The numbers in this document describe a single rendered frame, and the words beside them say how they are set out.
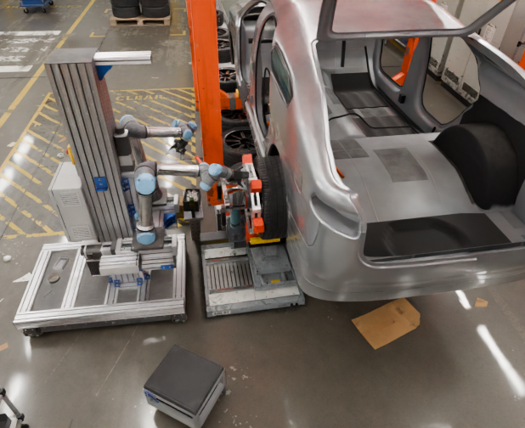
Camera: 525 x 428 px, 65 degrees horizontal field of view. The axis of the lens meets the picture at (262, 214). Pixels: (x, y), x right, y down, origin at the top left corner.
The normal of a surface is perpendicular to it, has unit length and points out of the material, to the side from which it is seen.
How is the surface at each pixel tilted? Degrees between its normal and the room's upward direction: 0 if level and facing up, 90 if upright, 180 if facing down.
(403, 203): 20
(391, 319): 2
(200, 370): 0
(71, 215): 90
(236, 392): 0
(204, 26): 90
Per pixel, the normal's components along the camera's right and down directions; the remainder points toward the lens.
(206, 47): 0.18, 0.63
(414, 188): 0.08, -0.48
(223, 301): 0.02, -0.77
